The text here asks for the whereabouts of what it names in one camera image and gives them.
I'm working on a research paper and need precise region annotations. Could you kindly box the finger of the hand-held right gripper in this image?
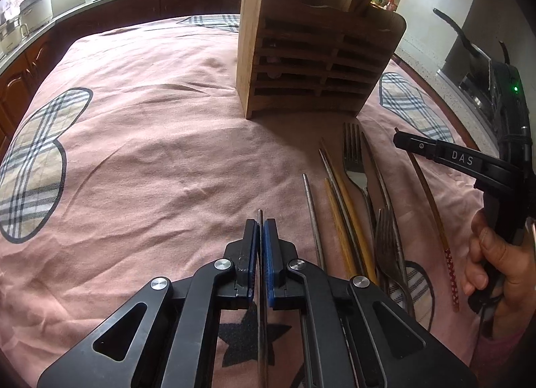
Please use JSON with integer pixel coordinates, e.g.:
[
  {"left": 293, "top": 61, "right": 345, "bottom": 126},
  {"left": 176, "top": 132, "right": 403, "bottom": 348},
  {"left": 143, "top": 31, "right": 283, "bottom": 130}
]
[{"left": 393, "top": 129, "right": 514, "bottom": 174}]

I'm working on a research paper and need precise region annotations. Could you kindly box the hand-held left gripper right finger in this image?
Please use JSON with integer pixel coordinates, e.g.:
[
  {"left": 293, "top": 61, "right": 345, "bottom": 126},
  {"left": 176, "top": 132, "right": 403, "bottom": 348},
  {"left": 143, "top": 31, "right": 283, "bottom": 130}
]
[{"left": 264, "top": 218, "right": 478, "bottom": 388}]

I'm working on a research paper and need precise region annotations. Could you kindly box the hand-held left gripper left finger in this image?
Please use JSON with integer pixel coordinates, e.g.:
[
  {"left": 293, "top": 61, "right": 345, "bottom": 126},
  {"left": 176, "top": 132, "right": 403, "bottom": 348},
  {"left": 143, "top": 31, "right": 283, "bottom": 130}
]
[{"left": 37, "top": 218, "right": 258, "bottom": 388}]

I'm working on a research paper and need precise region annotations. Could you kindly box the red-dotted dark wooden chopstick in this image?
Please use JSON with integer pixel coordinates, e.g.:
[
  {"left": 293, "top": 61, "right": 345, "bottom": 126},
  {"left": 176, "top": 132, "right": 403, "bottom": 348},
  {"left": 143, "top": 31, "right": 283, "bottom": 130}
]
[{"left": 394, "top": 127, "right": 461, "bottom": 313}]

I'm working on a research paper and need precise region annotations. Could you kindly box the metal chopstick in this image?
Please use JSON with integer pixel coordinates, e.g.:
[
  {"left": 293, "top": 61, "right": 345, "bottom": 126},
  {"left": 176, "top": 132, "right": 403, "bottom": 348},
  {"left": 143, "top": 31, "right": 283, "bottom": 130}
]
[
  {"left": 302, "top": 174, "right": 327, "bottom": 271},
  {"left": 256, "top": 209, "right": 269, "bottom": 388},
  {"left": 318, "top": 147, "right": 363, "bottom": 280}
]

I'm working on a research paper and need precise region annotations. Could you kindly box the wooden utensil holder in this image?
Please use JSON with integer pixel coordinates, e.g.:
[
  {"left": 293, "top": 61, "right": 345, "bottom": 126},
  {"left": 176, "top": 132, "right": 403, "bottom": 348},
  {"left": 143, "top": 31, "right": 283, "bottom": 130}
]
[{"left": 235, "top": 0, "right": 408, "bottom": 121}]

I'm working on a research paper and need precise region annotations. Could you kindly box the person's right forearm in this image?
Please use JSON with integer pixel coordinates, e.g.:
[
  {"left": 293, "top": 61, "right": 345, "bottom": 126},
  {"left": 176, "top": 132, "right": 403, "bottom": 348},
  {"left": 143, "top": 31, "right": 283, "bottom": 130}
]
[{"left": 473, "top": 323, "right": 536, "bottom": 388}]

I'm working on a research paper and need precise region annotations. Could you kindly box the person's right hand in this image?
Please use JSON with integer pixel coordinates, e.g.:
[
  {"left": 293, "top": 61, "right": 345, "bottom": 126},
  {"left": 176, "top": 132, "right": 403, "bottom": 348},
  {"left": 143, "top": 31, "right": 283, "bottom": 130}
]
[{"left": 463, "top": 207, "right": 536, "bottom": 336}]

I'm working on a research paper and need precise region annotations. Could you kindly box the light wooden chopstick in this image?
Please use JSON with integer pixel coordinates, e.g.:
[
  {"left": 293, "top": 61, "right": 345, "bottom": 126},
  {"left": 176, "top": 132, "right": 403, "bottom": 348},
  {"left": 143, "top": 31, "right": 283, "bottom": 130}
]
[
  {"left": 324, "top": 179, "right": 360, "bottom": 279},
  {"left": 320, "top": 139, "right": 380, "bottom": 286}
]

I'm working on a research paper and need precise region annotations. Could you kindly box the large metal fork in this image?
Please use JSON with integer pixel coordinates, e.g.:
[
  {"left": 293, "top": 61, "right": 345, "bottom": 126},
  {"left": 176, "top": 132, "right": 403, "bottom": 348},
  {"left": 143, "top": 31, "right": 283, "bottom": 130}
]
[{"left": 342, "top": 122, "right": 378, "bottom": 230}]

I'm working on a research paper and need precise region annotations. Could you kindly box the small metal fork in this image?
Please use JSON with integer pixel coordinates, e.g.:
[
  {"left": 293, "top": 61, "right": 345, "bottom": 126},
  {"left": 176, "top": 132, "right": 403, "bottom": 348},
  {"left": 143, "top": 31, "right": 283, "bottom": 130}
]
[{"left": 375, "top": 207, "right": 417, "bottom": 319}]

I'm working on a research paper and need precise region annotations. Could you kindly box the pink plaid-print blanket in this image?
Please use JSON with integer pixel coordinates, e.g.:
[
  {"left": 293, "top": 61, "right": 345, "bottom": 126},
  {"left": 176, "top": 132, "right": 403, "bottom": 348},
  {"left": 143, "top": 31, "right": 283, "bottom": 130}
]
[{"left": 0, "top": 14, "right": 503, "bottom": 388}]

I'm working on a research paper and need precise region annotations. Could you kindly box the beige slow cooker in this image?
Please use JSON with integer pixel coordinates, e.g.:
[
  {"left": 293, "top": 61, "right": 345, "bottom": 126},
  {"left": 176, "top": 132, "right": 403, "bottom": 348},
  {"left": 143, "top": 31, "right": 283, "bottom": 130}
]
[{"left": 19, "top": 0, "right": 55, "bottom": 31}]

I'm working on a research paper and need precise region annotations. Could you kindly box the glass electric kettle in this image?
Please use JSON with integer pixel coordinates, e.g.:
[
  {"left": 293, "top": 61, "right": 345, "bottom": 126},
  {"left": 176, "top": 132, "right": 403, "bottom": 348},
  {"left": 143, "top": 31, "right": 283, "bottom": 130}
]
[{"left": 0, "top": 15, "right": 28, "bottom": 56}]

